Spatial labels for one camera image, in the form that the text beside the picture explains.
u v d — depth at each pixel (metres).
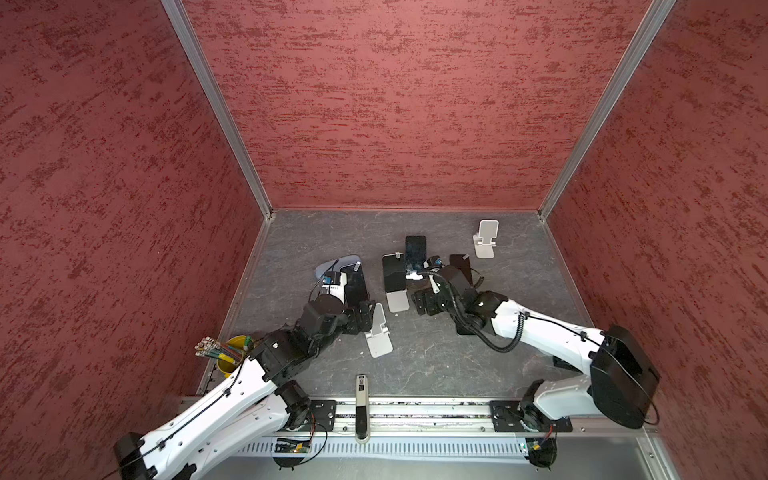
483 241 1.06
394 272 0.89
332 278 0.63
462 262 1.06
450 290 0.62
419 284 0.97
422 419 0.76
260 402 0.60
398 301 0.93
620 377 0.42
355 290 0.89
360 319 0.65
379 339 0.86
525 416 0.66
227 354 0.72
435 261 0.74
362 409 0.71
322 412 0.75
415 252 0.95
